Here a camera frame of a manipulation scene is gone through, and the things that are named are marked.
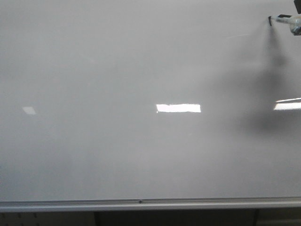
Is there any aluminium whiteboard frame rail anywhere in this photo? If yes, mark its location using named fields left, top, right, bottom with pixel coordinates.
left=0, top=196, right=301, bottom=213

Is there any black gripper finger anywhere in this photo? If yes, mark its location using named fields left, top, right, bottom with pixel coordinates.
left=293, top=0, right=301, bottom=14

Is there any white whiteboard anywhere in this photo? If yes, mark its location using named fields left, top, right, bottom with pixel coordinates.
left=0, top=0, right=301, bottom=202

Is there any white black whiteboard marker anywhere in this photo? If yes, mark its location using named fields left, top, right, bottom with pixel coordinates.
left=268, top=14, right=301, bottom=36

